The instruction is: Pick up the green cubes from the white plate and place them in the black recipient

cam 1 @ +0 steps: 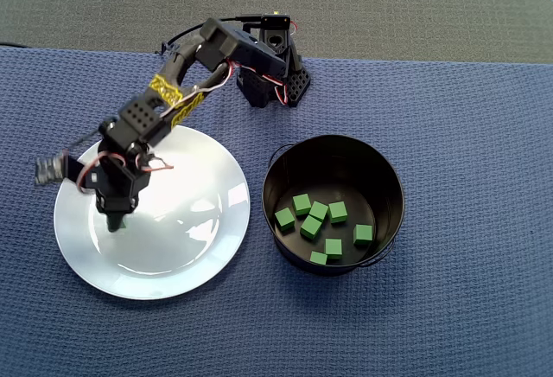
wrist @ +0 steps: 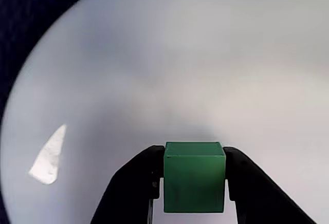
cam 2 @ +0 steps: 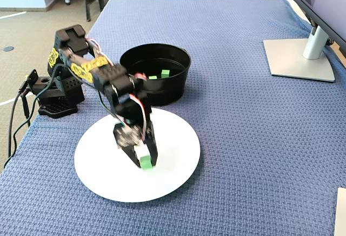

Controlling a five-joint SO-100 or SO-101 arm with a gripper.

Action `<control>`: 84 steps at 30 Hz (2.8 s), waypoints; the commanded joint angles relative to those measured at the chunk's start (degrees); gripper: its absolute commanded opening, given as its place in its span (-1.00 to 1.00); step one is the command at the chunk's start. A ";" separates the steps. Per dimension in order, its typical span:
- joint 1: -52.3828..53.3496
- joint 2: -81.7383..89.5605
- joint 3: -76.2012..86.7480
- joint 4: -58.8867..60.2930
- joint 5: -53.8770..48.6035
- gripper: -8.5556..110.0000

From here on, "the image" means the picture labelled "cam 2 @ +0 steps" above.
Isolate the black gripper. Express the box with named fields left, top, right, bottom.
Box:
left=112, top=95, right=159, bottom=169

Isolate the white round plate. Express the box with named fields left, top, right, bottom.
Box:
left=74, top=107, right=201, bottom=203

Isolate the black metal bucket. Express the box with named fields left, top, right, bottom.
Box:
left=119, top=43, right=192, bottom=107

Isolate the blue woven cloth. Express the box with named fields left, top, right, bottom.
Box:
left=0, top=0, right=346, bottom=236

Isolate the monitor with silver stand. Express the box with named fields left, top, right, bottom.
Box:
left=262, top=0, right=346, bottom=83

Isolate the white flat board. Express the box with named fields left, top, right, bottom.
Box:
left=334, top=187, right=346, bottom=236

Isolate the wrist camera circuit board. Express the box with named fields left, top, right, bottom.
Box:
left=112, top=123, right=144, bottom=150

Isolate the black camera cable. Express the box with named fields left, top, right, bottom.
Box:
left=3, top=63, right=128, bottom=169

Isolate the black base cable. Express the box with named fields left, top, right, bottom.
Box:
left=6, top=89, right=24, bottom=158
left=21, top=77, right=31, bottom=127

